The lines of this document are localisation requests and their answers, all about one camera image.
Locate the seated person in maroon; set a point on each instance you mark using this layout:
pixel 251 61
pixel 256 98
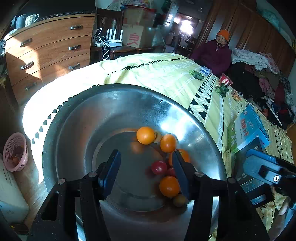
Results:
pixel 214 54

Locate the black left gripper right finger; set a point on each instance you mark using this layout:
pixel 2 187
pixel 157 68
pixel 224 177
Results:
pixel 237 218

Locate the red cherry tomato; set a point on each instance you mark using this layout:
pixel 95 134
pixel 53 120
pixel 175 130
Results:
pixel 159 167

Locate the wooden chest of drawers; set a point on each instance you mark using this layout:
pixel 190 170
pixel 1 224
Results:
pixel 46 50

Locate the large orange tangerine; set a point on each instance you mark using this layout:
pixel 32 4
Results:
pixel 169 186

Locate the pile of clothes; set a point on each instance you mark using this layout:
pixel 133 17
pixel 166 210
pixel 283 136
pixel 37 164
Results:
pixel 257 77

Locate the orange kumquat fruit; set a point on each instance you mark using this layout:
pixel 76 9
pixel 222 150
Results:
pixel 146 135

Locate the red snack packet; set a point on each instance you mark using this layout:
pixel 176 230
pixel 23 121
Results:
pixel 224 79

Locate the green leafy vegetable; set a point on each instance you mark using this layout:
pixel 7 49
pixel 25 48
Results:
pixel 222 89

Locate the dark wooden wardrobe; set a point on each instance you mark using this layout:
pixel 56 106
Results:
pixel 248 31

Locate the yellow patterned bed sheet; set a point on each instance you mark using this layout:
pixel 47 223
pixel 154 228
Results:
pixel 167 74

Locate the steel mixing bowl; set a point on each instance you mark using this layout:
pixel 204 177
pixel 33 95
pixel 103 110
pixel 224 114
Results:
pixel 90 125

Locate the pink plastic basket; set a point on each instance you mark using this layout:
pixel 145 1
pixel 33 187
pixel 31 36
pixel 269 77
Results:
pixel 15 154

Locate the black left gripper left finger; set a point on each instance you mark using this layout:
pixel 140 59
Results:
pixel 56 219

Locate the blue green food box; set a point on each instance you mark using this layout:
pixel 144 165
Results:
pixel 244 129

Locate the white wifi router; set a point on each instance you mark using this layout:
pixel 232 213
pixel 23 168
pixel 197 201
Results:
pixel 112 38

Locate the cardboard box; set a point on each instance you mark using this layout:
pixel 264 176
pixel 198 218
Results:
pixel 137 36

